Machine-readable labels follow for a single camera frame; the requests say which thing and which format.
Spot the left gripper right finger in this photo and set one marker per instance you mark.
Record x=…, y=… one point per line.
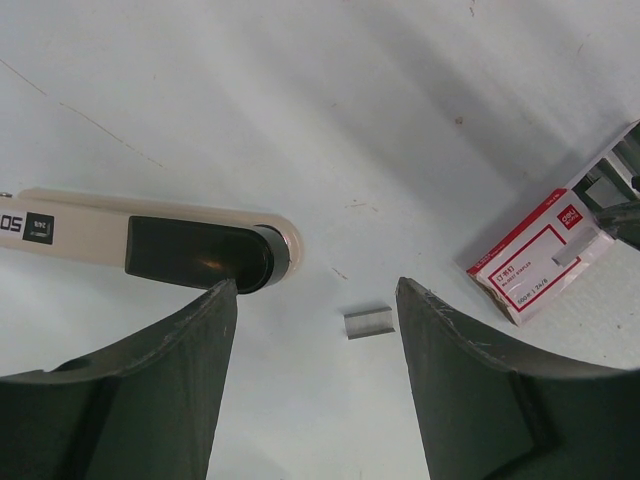
x=490, y=406

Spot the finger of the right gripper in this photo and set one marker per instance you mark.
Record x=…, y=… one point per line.
x=620, y=221

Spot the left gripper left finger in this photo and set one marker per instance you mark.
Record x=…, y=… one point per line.
x=145, y=407

